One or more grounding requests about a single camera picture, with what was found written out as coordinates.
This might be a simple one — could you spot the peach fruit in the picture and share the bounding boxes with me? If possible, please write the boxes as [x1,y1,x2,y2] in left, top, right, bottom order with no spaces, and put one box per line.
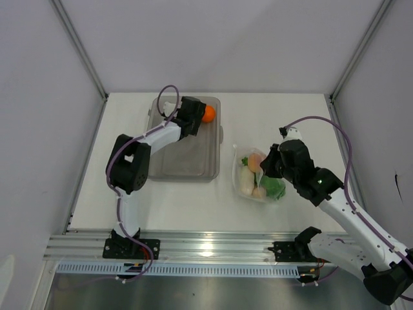
[247,152,265,173]

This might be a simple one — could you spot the orange fruit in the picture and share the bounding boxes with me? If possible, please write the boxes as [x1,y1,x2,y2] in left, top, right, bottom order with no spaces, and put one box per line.
[201,105,216,123]

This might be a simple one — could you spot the green lettuce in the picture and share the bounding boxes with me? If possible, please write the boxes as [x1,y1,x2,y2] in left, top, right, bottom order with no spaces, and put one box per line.
[259,176,286,201]

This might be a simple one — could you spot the clear zip top bag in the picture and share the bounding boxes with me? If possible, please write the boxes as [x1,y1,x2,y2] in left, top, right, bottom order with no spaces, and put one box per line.
[232,145,280,203]

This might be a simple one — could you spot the white radish green leaves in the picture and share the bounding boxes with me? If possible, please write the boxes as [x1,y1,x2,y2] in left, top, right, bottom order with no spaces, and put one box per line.
[239,157,255,196]

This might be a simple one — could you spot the small beige mushroom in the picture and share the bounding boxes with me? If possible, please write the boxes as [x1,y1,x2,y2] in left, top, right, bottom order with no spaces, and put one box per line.
[252,187,267,199]

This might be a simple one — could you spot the clear grey plastic bin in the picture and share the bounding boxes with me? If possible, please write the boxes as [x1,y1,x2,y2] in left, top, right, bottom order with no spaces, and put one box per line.
[148,96,223,182]

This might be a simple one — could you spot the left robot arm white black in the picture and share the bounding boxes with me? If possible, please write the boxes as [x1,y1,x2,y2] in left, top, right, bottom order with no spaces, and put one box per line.
[103,96,207,260]

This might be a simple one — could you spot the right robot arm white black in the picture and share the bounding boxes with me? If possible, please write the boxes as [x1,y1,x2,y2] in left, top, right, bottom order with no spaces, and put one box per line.
[260,139,412,305]

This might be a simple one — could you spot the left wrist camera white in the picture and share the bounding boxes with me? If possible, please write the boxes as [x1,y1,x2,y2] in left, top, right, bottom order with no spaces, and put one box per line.
[163,101,176,118]

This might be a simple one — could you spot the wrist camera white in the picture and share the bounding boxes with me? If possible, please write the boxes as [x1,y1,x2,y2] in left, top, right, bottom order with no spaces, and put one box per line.
[163,101,176,118]
[279,127,303,141]

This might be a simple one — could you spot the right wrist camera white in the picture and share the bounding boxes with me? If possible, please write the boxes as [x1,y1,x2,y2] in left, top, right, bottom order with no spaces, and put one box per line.
[279,127,303,141]

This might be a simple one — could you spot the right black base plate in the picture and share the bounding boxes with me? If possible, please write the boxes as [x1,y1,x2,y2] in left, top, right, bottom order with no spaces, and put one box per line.
[267,241,329,263]

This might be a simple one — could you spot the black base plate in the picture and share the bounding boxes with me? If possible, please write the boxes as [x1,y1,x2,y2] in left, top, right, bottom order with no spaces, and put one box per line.
[267,241,329,263]
[103,238,161,260]

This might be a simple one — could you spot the slotted cable duct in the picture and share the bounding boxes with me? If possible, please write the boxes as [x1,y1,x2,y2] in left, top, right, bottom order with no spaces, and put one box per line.
[56,261,300,279]

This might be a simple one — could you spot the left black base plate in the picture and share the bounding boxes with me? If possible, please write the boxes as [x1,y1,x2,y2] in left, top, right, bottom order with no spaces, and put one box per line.
[103,238,161,260]

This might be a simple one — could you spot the left aluminium frame post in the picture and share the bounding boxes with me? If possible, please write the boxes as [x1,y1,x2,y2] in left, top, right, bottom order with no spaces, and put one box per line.
[50,0,109,101]

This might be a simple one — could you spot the aluminium frame post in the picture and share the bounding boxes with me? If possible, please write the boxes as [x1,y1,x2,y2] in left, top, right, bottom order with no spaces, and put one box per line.
[50,0,109,101]
[328,0,395,101]

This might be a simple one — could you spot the aluminium rail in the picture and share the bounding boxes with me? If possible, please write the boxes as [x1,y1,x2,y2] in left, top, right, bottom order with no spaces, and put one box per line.
[43,230,297,264]

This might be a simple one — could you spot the right aluminium frame post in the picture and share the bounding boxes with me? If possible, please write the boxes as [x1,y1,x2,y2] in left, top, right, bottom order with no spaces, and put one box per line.
[328,0,395,101]

